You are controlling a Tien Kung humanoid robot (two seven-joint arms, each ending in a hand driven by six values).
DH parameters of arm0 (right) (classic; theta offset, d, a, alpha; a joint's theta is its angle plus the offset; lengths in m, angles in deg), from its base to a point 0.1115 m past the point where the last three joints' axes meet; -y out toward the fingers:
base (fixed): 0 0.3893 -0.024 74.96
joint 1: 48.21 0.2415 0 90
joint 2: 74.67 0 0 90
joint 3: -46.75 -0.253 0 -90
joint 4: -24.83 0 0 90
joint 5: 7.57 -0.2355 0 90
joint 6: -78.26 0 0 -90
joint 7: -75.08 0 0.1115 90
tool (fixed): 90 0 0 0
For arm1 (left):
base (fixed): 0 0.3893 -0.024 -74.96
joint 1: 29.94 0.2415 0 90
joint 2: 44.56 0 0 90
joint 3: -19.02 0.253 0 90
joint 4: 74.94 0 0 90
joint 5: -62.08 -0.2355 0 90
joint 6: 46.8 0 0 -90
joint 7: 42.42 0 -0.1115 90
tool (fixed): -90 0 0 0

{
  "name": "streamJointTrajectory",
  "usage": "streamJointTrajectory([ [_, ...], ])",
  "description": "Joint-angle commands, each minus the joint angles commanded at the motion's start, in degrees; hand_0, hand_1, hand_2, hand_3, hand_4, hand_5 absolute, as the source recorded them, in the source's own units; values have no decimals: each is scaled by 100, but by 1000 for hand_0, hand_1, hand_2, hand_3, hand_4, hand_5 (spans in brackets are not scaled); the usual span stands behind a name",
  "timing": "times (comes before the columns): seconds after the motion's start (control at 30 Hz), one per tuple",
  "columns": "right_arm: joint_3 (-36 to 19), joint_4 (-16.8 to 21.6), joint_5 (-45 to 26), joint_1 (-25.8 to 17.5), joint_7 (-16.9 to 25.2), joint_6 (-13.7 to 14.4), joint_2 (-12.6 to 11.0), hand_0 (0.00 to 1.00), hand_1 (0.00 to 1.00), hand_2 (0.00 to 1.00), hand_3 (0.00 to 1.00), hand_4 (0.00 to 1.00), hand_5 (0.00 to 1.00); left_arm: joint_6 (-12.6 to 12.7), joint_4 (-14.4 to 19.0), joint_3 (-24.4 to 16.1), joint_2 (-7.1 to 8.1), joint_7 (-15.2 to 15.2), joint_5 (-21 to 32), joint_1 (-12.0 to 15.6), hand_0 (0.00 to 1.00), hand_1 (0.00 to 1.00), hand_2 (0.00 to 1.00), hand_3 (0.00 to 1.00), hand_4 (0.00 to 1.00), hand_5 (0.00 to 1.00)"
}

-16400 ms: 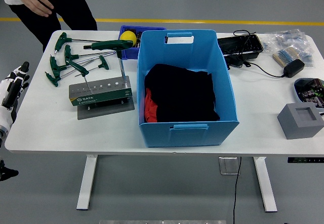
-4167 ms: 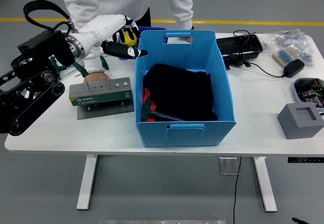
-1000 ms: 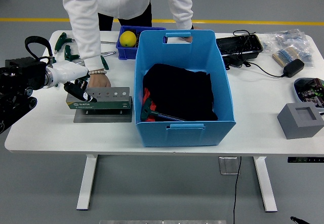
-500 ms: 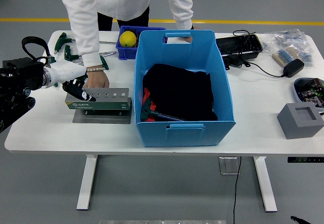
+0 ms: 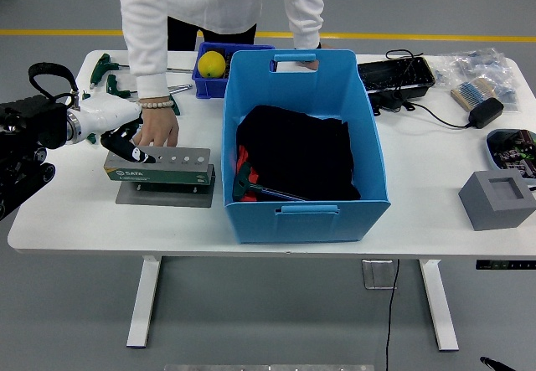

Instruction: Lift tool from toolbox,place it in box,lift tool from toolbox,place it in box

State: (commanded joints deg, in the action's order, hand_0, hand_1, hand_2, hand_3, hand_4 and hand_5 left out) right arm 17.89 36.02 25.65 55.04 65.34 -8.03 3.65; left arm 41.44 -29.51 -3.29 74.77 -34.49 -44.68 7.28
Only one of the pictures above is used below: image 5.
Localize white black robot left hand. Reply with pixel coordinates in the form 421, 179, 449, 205
76, 94, 157, 165

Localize person's right hand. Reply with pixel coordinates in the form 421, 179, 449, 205
131, 105, 181, 148

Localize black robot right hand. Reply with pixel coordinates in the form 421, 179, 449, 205
479, 356, 518, 371

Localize green silver SATA tool stand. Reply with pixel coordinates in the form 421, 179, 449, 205
103, 144, 217, 209

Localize large green T-handle hex key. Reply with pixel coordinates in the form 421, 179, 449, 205
232, 161, 313, 204

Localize large light blue folding box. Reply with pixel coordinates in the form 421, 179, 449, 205
220, 48, 392, 245

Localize small dark blue bin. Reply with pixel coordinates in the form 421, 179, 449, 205
191, 41, 276, 100

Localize white table leg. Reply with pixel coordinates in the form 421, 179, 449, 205
418, 258, 460, 352
126, 255, 163, 350

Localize yellow ball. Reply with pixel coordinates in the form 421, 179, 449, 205
197, 50, 227, 80

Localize black rectangular tray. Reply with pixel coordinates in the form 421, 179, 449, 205
357, 55, 437, 95

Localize red cloth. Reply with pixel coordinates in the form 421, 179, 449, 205
235, 144, 260, 203

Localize black cloth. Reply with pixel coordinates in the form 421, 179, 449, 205
235, 105, 362, 203

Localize black table control panel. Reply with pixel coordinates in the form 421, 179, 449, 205
475, 259, 536, 271

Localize metal floor plate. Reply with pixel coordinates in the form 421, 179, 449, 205
361, 259, 399, 291

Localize grey block with square recess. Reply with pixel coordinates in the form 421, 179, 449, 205
457, 168, 536, 232

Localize taped resistor strip bundle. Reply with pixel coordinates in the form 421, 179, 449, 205
450, 76, 499, 112

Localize clear bags of blue resistors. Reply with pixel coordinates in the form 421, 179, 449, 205
435, 47, 523, 115

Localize light blue shallow tray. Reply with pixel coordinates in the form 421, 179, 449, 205
485, 127, 536, 182

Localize mixed electronic parts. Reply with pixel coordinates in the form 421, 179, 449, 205
492, 130, 536, 179

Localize white bead bracelet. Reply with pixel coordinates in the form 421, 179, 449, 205
137, 97, 175, 111

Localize black device with thin cable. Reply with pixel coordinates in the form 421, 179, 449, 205
370, 48, 426, 116

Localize black hanging cable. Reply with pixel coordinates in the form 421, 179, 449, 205
384, 259, 401, 371

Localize black power adapter with cord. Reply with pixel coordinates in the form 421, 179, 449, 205
408, 96, 506, 130

